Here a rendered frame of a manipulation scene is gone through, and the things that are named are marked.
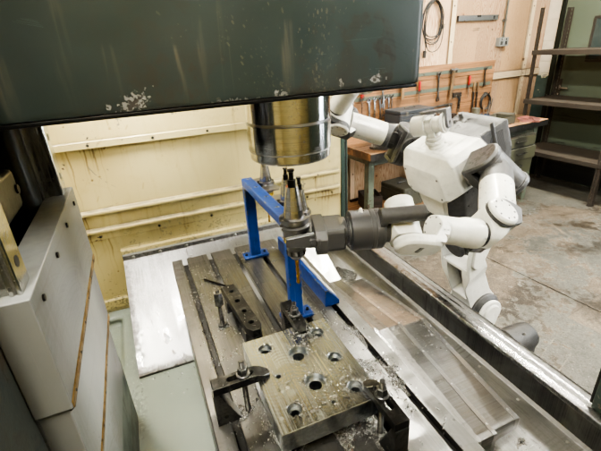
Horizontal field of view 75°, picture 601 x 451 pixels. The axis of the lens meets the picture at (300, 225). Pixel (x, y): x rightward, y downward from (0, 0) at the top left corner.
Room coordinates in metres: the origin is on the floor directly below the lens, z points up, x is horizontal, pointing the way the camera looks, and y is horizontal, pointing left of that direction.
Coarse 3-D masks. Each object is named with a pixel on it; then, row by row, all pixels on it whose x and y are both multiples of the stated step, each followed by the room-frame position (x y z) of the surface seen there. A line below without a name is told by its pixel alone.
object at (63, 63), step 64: (0, 0) 0.51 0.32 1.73; (64, 0) 0.53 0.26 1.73; (128, 0) 0.56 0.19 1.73; (192, 0) 0.59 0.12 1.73; (256, 0) 0.62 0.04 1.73; (320, 0) 0.65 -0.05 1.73; (384, 0) 0.69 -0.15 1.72; (0, 64) 0.50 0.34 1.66; (64, 64) 0.53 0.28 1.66; (128, 64) 0.55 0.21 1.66; (192, 64) 0.58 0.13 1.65; (256, 64) 0.62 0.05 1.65; (320, 64) 0.65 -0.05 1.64; (384, 64) 0.70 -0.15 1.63; (0, 128) 0.50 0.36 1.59
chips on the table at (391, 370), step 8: (344, 328) 0.93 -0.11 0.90; (352, 328) 0.94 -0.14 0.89; (360, 336) 0.90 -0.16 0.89; (368, 336) 0.89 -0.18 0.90; (360, 360) 0.80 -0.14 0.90; (384, 360) 0.80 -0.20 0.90; (368, 368) 0.77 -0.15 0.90; (384, 368) 0.77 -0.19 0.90; (392, 368) 0.77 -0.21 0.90; (400, 368) 0.77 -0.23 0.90; (392, 376) 0.75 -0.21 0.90; (400, 384) 0.72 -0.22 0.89; (408, 392) 0.70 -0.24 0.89
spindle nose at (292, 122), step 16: (256, 112) 0.71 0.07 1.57; (272, 112) 0.69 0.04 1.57; (288, 112) 0.69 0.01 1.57; (304, 112) 0.69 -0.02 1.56; (320, 112) 0.71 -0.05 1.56; (256, 128) 0.71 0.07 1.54; (272, 128) 0.69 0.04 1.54; (288, 128) 0.69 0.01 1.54; (304, 128) 0.69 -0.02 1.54; (320, 128) 0.71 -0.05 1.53; (256, 144) 0.71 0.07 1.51; (272, 144) 0.69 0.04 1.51; (288, 144) 0.69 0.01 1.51; (304, 144) 0.69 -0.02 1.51; (320, 144) 0.71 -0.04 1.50; (256, 160) 0.72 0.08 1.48; (272, 160) 0.69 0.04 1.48; (288, 160) 0.69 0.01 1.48; (304, 160) 0.69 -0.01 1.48; (320, 160) 0.72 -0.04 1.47
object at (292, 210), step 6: (288, 192) 0.75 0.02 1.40; (294, 192) 0.75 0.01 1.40; (288, 198) 0.75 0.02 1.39; (294, 198) 0.75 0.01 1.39; (288, 204) 0.75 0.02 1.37; (294, 204) 0.75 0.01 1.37; (300, 204) 0.76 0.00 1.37; (288, 210) 0.75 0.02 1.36; (294, 210) 0.75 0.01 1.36; (300, 210) 0.75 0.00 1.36; (288, 216) 0.75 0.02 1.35; (294, 216) 0.74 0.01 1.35; (300, 216) 0.75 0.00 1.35
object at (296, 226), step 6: (282, 216) 0.77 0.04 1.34; (306, 216) 0.76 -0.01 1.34; (282, 222) 0.75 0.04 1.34; (288, 222) 0.74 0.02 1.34; (294, 222) 0.73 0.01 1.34; (300, 222) 0.74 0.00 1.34; (306, 222) 0.75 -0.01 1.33; (282, 228) 0.75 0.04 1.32; (288, 228) 0.74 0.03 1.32; (294, 228) 0.74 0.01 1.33; (300, 228) 0.74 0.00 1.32; (306, 228) 0.75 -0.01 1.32
